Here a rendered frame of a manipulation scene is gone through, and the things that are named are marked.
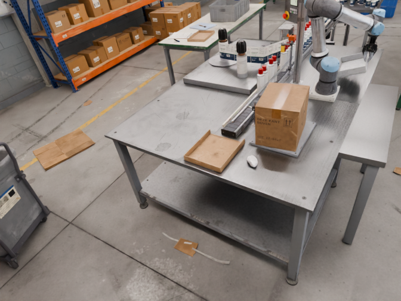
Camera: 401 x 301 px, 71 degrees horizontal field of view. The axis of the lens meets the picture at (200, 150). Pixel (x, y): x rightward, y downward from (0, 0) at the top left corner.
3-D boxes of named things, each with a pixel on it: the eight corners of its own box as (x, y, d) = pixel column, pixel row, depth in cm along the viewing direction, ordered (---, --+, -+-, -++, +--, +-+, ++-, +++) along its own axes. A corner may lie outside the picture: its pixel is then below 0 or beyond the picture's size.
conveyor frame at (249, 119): (303, 46, 288) (303, 41, 285) (314, 47, 282) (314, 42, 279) (221, 134, 189) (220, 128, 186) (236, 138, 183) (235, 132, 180)
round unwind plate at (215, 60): (219, 53, 290) (219, 52, 289) (246, 56, 275) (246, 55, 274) (203, 65, 271) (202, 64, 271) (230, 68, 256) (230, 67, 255)
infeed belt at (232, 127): (304, 45, 287) (305, 41, 284) (312, 46, 282) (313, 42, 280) (222, 134, 188) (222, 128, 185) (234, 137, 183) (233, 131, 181)
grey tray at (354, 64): (341, 63, 235) (340, 57, 232) (369, 57, 222) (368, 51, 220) (336, 77, 217) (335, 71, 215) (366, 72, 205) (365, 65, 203)
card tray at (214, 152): (210, 133, 191) (209, 128, 189) (244, 143, 178) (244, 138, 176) (184, 160, 173) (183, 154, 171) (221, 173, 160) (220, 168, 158)
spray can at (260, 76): (258, 92, 216) (258, 67, 203) (265, 93, 214) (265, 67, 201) (255, 95, 213) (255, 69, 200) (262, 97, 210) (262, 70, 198)
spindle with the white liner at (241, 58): (240, 73, 247) (238, 38, 228) (249, 74, 242) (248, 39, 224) (235, 77, 242) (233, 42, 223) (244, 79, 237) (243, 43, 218)
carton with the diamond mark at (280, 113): (268, 118, 193) (270, 82, 176) (305, 123, 183) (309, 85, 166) (255, 144, 173) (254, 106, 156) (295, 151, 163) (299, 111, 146)
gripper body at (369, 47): (363, 53, 204) (367, 36, 196) (363, 48, 210) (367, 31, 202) (375, 53, 201) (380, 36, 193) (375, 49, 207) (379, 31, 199)
